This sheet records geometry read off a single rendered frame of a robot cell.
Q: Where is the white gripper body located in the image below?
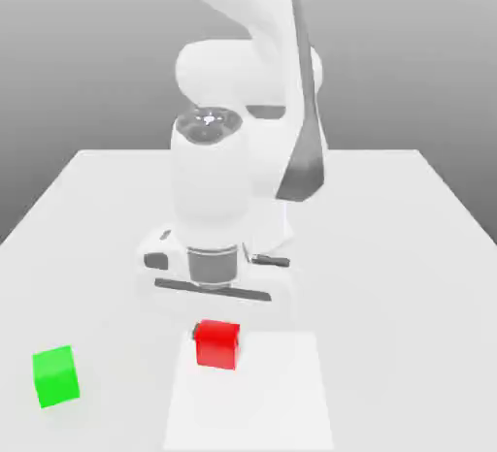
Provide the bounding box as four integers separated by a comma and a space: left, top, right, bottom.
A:
136, 270, 298, 326

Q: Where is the small red cube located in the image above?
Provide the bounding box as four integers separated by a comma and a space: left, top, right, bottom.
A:
192, 318, 242, 371

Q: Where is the small green cube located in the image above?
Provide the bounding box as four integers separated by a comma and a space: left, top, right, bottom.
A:
31, 344, 82, 409

